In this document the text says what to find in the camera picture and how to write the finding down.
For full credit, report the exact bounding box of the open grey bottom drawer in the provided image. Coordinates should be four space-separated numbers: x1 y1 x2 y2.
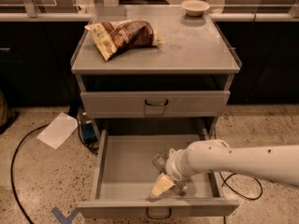
77 131 239 219

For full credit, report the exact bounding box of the white paper sheet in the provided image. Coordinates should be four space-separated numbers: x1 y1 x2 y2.
37 113 78 149

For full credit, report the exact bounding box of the closed grey upper drawer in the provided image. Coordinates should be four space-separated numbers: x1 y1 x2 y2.
81 91 230 119

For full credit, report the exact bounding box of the black cable right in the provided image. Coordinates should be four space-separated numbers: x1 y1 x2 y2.
218 171 264 202

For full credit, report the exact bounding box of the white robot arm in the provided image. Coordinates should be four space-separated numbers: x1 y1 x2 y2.
149 139 299 198

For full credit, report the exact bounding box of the brown chip bag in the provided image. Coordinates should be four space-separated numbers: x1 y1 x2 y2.
85 19 164 62

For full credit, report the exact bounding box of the white bowl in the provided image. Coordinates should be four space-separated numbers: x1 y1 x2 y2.
181 0 210 17

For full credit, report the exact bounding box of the grey drawer cabinet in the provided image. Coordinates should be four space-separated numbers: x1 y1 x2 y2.
72 6 239 139

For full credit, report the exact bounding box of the blue power box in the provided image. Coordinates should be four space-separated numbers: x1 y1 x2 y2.
81 123 97 144

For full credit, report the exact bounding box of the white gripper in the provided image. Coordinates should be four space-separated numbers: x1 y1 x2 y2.
149 148 191 197

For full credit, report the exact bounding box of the clear plastic water bottle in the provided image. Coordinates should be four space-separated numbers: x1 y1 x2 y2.
152 153 188 195

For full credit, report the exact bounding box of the black cable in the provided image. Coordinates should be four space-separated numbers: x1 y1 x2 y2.
10 123 50 224
218 171 264 202

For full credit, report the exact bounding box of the black cable left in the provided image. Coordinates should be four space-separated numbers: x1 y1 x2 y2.
10 123 50 224

